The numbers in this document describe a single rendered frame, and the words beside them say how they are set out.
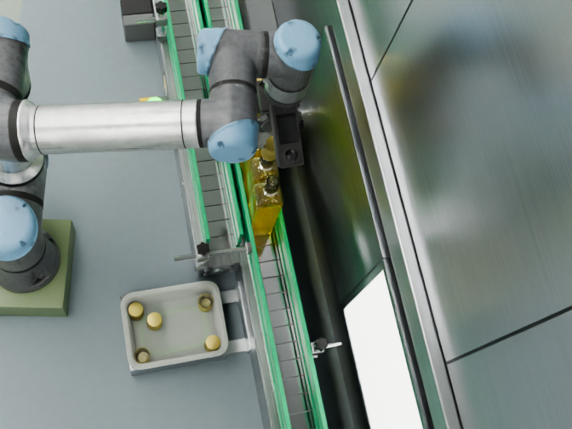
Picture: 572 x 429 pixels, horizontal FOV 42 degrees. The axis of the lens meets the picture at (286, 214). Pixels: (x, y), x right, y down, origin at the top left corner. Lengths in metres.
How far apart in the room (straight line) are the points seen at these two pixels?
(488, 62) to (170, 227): 1.10
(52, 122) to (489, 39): 0.64
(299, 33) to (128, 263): 0.85
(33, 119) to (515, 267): 0.72
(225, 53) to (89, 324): 0.85
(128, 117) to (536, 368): 0.66
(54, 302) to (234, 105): 0.78
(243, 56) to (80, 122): 0.27
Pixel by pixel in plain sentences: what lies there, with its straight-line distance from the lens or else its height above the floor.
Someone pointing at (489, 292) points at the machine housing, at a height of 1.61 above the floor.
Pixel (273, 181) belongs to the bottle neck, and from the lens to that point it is 1.54.
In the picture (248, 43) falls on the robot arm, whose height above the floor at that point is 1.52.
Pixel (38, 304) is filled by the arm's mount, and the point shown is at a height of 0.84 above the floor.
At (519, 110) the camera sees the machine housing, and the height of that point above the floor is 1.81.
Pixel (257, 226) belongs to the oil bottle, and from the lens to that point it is 1.68.
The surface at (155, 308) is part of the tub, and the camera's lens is 1.80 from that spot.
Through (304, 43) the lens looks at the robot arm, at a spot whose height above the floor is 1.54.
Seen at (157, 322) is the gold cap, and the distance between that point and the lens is 1.75.
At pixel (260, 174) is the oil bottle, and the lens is 1.57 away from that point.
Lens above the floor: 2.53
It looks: 68 degrees down
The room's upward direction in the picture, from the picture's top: 24 degrees clockwise
